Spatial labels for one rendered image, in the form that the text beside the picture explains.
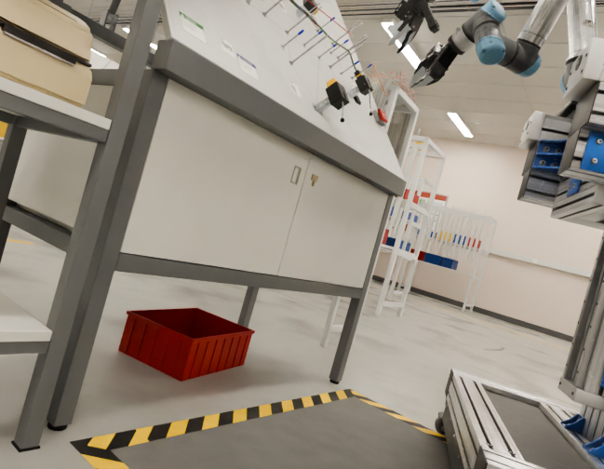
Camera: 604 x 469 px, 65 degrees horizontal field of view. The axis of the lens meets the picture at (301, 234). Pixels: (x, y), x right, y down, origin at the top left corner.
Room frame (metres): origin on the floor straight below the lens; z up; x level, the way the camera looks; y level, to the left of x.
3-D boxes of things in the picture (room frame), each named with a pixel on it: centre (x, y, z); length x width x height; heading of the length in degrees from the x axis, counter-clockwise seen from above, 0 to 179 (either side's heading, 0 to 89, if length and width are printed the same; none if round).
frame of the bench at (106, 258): (1.66, 0.28, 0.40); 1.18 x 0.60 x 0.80; 143
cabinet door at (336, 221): (1.70, -0.12, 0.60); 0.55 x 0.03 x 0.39; 143
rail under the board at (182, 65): (1.47, 0.03, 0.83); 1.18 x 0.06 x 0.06; 143
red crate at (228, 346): (1.72, 0.28, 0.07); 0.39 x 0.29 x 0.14; 155
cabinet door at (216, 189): (1.26, 0.21, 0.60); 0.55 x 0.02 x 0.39; 143
